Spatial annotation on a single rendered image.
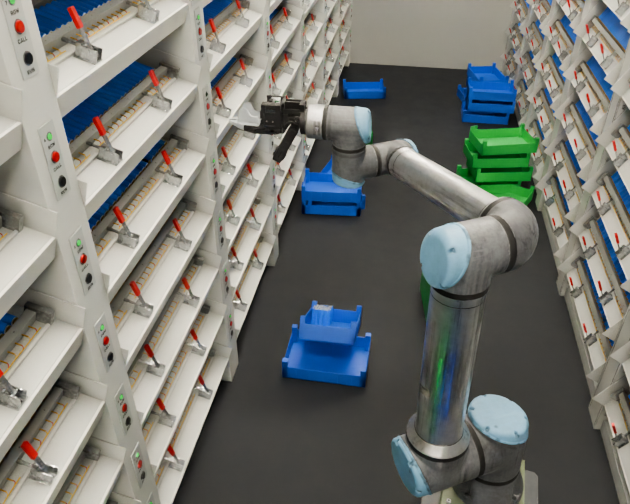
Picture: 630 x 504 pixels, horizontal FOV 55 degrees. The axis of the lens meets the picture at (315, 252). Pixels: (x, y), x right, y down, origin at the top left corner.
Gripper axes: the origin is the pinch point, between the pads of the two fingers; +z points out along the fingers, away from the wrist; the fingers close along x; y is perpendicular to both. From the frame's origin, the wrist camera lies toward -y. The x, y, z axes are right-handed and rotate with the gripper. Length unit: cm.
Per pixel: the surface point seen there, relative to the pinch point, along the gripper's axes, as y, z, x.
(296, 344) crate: -97, -12, -17
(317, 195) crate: -87, -5, -112
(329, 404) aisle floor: -98, -29, 9
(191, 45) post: 21.6, 7.7, 4.6
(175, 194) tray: -7.4, 7.6, 27.0
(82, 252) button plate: 5, 7, 69
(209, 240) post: -36.2, 9.1, 4.7
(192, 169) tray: -7.4, 7.8, 14.0
